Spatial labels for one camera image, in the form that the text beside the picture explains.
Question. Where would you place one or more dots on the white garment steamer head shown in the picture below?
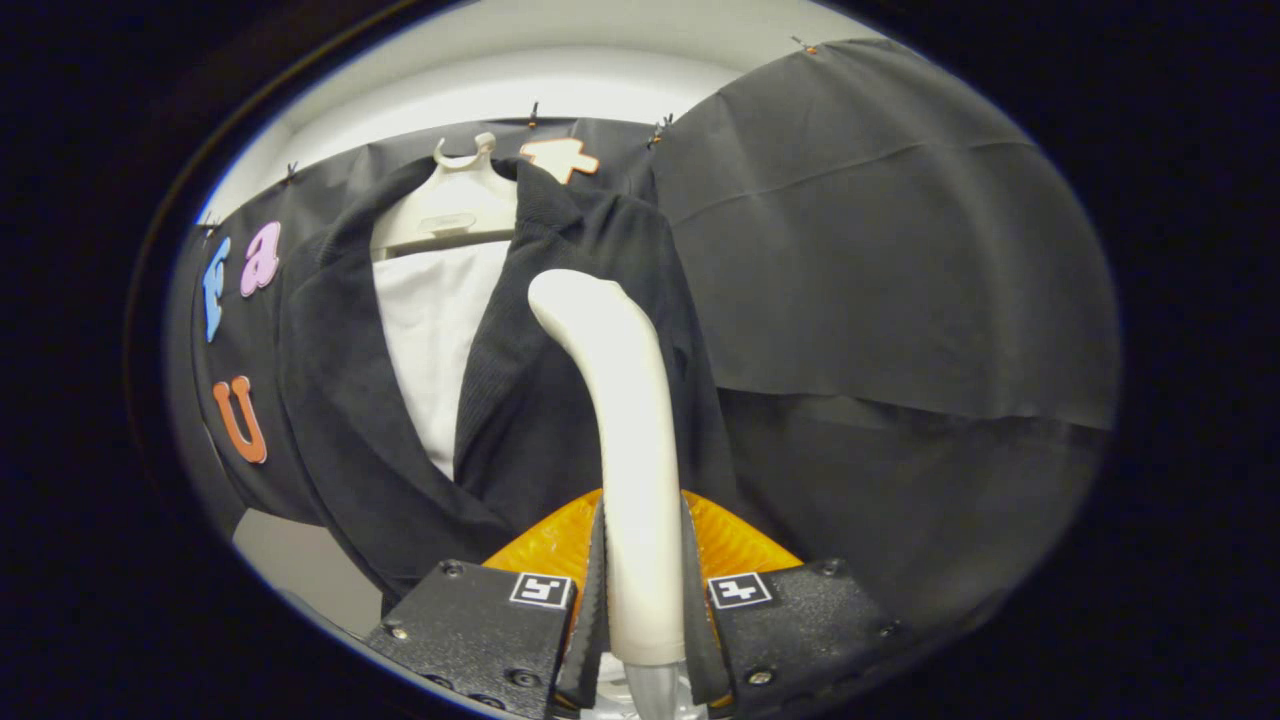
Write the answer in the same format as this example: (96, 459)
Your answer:
(635, 480)

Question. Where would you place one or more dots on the black backdrop cloth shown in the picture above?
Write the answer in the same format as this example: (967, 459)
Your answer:
(900, 250)

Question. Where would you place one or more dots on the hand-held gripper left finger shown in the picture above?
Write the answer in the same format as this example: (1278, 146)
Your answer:
(590, 640)

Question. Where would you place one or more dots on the black blazer jacket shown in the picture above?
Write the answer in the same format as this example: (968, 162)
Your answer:
(560, 400)

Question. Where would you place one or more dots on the grey cabinet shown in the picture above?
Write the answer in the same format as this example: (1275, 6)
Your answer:
(300, 570)

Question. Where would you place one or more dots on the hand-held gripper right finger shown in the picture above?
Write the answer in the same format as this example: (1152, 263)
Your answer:
(697, 640)

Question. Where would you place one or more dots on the white clothes hanger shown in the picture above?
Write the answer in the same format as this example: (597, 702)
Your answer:
(450, 215)

